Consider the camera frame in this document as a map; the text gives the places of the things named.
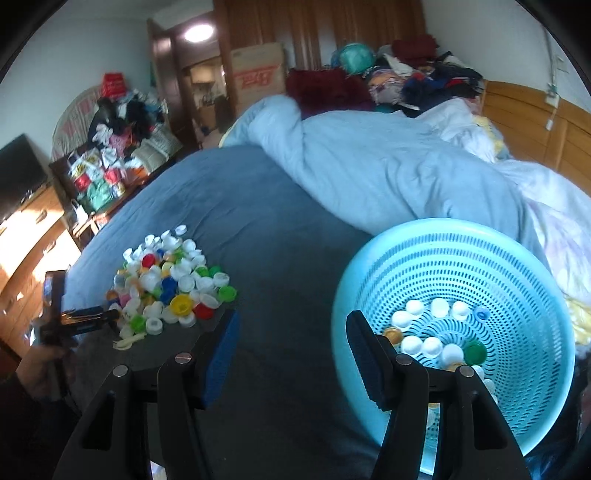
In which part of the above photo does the red paper bag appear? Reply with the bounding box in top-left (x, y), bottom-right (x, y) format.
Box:
top-left (100, 72), bottom-right (127, 99)

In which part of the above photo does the heap of dark clothes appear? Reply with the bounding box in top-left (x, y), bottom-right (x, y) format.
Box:
top-left (88, 90), bottom-right (167, 153)

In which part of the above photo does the dark wooden side table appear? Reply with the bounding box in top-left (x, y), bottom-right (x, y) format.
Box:
top-left (48, 143), bottom-right (185, 245)

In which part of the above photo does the heap of mixed clothes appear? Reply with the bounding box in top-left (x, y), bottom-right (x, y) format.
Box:
top-left (367, 34), bottom-right (485, 114)

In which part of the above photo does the ceiling lamp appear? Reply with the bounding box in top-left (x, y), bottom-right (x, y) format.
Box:
top-left (183, 24), bottom-right (215, 42)

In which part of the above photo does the dark red blanket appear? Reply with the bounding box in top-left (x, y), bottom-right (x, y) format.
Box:
top-left (285, 68), bottom-right (377, 118)

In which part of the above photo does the light blue perforated basket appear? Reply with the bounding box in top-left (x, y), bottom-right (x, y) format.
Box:
top-left (331, 218), bottom-right (578, 476)

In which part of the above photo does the cluster of collected bottle caps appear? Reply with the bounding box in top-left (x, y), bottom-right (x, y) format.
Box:
top-left (383, 298), bottom-right (497, 430)

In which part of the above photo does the black television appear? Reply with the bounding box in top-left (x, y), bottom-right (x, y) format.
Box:
top-left (0, 134), bottom-right (49, 222)

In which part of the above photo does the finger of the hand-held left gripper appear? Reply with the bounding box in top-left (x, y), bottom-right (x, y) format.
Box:
top-left (59, 306), bottom-right (120, 321)
top-left (69, 319), bottom-right (118, 334)

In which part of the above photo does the person's left hand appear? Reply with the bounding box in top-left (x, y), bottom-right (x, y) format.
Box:
top-left (16, 344), bottom-right (70, 402)

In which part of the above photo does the person's left forearm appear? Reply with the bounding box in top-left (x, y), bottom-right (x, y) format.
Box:
top-left (0, 374), bottom-right (79, 480)

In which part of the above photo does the wooden door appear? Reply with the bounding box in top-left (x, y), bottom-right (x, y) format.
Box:
top-left (147, 18), bottom-right (197, 151)

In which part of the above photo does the wooden headboard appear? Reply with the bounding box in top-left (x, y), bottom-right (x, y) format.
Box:
top-left (482, 80), bottom-right (591, 195)

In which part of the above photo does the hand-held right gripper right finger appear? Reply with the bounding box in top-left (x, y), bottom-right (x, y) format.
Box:
top-left (345, 310), bottom-right (532, 480)

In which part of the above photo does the heap of printed shopping bags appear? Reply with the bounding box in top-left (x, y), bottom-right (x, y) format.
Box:
top-left (67, 148), bottom-right (148, 213)

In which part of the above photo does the light blue duvet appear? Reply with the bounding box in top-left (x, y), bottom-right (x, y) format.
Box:
top-left (219, 95), bottom-right (546, 241)

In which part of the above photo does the wooden dresser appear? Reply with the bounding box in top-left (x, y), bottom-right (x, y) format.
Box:
top-left (0, 182), bottom-right (84, 344)

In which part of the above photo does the white crumpled bedsheet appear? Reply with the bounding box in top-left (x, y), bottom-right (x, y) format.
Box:
top-left (418, 99), bottom-right (591, 347)

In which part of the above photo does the pink printed round panel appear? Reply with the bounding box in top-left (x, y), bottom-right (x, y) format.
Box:
top-left (50, 85), bottom-right (107, 162)

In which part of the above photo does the teal plastic bag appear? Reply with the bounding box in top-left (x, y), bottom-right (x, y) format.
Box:
top-left (338, 43), bottom-right (376, 75)

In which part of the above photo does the white woven basket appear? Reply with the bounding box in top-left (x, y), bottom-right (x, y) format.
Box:
top-left (139, 127), bottom-right (183, 160)

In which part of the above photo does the brown wooden wardrobe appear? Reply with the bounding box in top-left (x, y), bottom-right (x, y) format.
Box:
top-left (213, 0), bottom-right (426, 70)

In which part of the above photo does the cardboard box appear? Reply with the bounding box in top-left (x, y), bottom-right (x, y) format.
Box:
top-left (230, 42), bottom-right (287, 116)

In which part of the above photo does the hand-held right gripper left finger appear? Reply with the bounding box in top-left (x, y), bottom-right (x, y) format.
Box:
top-left (53, 308), bottom-right (242, 480)

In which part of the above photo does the pile of plastic bottle caps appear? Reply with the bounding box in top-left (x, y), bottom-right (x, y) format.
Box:
top-left (106, 224), bottom-right (238, 340)

